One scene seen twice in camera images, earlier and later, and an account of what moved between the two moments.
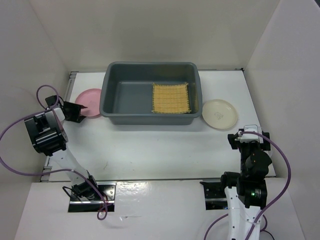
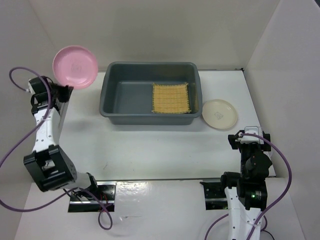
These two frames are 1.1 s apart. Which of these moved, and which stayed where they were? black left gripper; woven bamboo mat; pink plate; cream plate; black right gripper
Moved: black left gripper; pink plate
Stayed: black right gripper; cream plate; woven bamboo mat
